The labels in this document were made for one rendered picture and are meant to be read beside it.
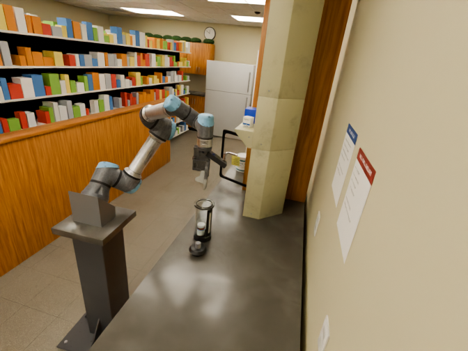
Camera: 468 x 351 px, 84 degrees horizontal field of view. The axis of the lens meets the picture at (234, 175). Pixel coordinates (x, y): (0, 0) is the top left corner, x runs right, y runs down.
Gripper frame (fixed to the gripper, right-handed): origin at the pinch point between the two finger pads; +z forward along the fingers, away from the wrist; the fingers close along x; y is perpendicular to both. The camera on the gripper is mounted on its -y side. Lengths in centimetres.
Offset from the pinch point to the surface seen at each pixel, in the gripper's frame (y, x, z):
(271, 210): -42, -28, 30
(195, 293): 0, 38, 34
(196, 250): 2.2, 14.9, 30.8
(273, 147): -35.9, -24.6, -15.2
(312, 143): -68, -53, -12
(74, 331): 87, -4, 127
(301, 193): -68, -52, 28
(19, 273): 162, -54, 128
